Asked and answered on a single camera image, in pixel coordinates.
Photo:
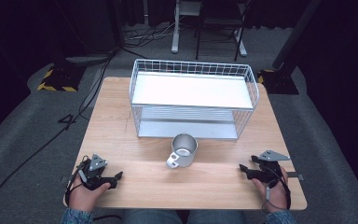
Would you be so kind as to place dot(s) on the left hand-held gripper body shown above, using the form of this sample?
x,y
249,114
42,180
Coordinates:
x,y
90,174

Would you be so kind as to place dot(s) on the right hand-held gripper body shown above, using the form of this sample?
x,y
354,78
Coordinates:
x,y
270,172

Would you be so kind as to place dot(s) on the person's right hand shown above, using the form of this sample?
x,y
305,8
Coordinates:
x,y
275,194

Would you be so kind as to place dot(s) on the person's left hand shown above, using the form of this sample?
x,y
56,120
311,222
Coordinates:
x,y
84,197

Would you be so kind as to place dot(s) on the silver metal mug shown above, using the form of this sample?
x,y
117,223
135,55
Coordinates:
x,y
185,155

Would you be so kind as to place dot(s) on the black yellow striped stand base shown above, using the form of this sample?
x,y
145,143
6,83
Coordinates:
x,y
59,80
276,81

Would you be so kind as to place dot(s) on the black slanted stand pole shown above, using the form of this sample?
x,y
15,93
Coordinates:
x,y
295,34

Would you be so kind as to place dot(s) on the black folding chair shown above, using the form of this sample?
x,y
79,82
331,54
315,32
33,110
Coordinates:
x,y
219,21

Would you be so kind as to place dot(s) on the grey metal table bracket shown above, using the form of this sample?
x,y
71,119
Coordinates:
x,y
295,176

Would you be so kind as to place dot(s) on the white metal desk frame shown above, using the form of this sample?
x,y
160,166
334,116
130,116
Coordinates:
x,y
175,34

